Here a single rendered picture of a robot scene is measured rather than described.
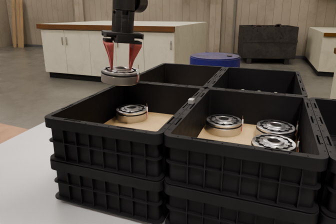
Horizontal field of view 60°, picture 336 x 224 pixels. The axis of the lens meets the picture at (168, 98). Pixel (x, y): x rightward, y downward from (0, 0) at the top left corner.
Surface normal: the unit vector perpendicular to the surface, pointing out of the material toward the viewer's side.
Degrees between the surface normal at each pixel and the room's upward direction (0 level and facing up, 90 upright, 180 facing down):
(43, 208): 0
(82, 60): 90
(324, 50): 90
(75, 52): 90
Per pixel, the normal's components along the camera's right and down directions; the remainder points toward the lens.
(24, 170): 0.00, -0.96
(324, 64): -0.32, 0.27
